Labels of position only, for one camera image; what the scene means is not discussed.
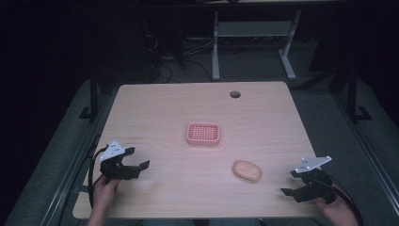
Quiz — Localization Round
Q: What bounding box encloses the person's right hand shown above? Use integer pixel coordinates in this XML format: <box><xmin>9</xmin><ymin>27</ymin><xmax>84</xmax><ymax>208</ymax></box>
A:
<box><xmin>311</xmin><ymin>187</ymin><xmax>356</xmax><ymax>221</ymax></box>

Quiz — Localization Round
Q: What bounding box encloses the black floor cable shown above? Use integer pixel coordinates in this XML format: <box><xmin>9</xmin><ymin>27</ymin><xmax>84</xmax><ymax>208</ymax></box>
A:
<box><xmin>150</xmin><ymin>57</ymin><xmax>215</xmax><ymax>84</ymax></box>

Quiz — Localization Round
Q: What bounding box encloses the person's left hand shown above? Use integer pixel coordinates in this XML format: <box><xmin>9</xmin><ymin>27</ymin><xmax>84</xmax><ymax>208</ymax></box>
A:
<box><xmin>92</xmin><ymin>177</ymin><xmax>121</xmax><ymax>217</ymax></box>

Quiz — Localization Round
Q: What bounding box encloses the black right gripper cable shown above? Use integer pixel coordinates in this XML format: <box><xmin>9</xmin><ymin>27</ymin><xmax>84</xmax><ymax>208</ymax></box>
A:
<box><xmin>327</xmin><ymin>175</ymin><xmax>365</xmax><ymax>226</ymax></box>

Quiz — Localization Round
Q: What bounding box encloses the black metal stand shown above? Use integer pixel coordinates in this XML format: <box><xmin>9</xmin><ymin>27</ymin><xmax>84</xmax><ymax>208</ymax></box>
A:
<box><xmin>345</xmin><ymin>66</ymin><xmax>373</xmax><ymax>122</ymax></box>
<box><xmin>78</xmin><ymin>69</ymin><xmax>102</xmax><ymax>122</ymax></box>

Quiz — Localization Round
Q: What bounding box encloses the pink soap dish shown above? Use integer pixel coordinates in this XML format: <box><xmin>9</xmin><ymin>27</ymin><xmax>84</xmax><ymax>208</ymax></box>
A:
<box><xmin>185</xmin><ymin>121</ymin><xmax>221</xmax><ymax>147</ymax></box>

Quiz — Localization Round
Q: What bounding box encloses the orange soap bar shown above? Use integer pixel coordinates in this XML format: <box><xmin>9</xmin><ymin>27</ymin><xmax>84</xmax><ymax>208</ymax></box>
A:
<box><xmin>231</xmin><ymin>159</ymin><xmax>263</xmax><ymax>183</ymax></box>

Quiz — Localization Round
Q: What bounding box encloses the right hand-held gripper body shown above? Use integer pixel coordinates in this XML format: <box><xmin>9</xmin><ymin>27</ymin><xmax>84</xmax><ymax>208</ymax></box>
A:
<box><xmin>294</xmin><ymin>155</ymin><xmax>337</xmax><ymax>205</ymax></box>

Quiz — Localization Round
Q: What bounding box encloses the white metal desk frame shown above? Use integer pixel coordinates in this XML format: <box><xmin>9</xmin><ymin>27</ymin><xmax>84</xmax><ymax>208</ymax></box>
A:
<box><xmin>211</xmin><ymin>8</ymin><xmax>304</xmax><ymax>82</ymax></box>

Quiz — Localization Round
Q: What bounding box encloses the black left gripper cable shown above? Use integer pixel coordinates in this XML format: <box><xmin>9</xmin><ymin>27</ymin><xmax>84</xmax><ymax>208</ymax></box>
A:
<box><xmin>88</xmin><ymin>146</ymin><xmax>109</xmax><ymax>209</ymax></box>

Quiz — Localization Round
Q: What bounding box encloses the metal frame rail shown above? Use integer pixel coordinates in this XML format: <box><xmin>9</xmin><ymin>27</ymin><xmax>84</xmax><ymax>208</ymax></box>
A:
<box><xmin>40</xmin><ymin>93</ymin><xmax>109</xmax><ymax>226</ymax></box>
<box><xmin>332</xmin><ymin>93</ymin><xmax>399</xmax><ymax>205</ymax></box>

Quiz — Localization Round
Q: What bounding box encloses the pale floor cable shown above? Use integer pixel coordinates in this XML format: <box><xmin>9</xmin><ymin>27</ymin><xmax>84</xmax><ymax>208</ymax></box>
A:
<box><xmin>183</xmin><ymin>37</ymin><xmax>215</xmax><ymax>58</ymax></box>

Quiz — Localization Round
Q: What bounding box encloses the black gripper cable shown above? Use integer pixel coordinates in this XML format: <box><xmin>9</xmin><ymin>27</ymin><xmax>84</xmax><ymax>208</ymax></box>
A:
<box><xmin>88</xmin><ymin>146</ymin><xmax>109</xmax><ymax>209</ymax></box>
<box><xmin>327</xmin><ymin>175</ymin><xmax>365</xmax><ymax>226</ymax></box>

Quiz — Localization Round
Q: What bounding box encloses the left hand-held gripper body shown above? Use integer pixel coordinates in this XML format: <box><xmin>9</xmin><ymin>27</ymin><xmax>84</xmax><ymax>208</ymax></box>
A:
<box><xmin>99</xmin><ymin>139</ymin><xmax>140</xmax><ymax>183</ymax></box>

